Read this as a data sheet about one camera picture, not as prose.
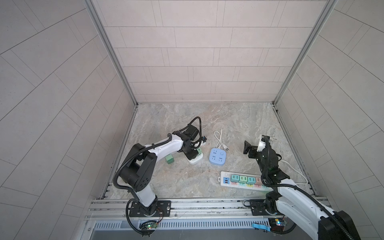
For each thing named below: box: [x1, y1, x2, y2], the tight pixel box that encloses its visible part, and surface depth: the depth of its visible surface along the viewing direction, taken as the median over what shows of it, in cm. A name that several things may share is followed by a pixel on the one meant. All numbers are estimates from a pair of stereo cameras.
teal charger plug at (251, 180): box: [246, 176, 256, 185], surface depth 76 cm
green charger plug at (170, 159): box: [165, 154, 175, 165], surface depth 87 cm
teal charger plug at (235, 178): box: [230, 174, 240, 183], surface depth 77 cm
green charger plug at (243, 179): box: [238, 175, 248, 184], surface depth 76 cm
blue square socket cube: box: [209, 147, 227, 166], surface depth 88 cm
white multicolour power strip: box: [218, 171, 273, 192], surface depth 78 cm
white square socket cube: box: [187, 152, 204, 165], surface depth 87 cm
